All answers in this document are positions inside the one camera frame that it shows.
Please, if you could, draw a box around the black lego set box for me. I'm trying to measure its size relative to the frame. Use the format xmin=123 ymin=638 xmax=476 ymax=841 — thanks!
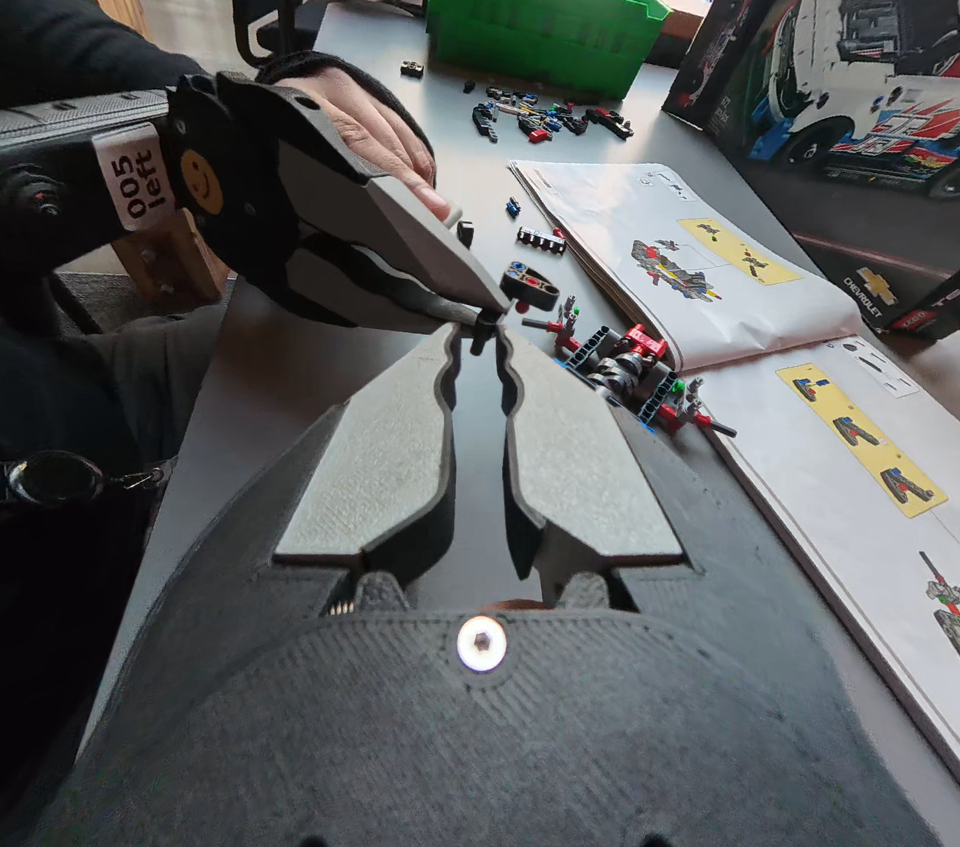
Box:
xmin=660 ymin=0 xmax=960 ymax=342

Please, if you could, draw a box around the black pinned lego liftarm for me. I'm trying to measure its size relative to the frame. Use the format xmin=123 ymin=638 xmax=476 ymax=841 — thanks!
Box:
xmin=471 ymin=259 xmax=562 ymax=357

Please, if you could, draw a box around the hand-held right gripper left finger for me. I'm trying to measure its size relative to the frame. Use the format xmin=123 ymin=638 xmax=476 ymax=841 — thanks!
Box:
xmin=273 ymin=322 xmax=460 ymax=582

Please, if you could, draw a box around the pile of loose lego pieces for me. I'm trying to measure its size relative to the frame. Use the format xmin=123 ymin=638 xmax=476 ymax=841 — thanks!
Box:
xmin=463 ymin=80 xmax=636 ymax=145

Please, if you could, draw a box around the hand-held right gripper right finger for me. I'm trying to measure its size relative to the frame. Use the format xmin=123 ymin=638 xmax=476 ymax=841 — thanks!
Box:
xmin=498 ymin=325 xmax=684 ymax=601

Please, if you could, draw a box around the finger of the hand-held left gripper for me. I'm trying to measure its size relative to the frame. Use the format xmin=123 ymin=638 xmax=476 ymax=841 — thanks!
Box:
xmin=283 ymin=238 xmax=485 ymax=334
xmin=279 ymin=134 xmax=513 ymax=314

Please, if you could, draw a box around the person's left hand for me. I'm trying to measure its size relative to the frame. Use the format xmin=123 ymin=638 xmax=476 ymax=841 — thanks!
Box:
xmin=288 ymin=74 xmax=453 ymax=222

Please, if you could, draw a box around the green plastic bin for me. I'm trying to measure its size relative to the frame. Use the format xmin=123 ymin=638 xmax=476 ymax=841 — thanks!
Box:
xmin=426 ymin=0 xmax=674 ymax=102

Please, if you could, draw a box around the white instruction booklet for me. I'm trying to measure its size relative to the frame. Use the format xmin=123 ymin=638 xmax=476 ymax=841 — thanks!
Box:
xmin=510 ymin=158 xmax=960 ymax=762

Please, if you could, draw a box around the lego chassis assembly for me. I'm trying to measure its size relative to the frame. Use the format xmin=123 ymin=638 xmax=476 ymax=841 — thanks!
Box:
xmin=521 ymin=295 xmax=740 ymax=439

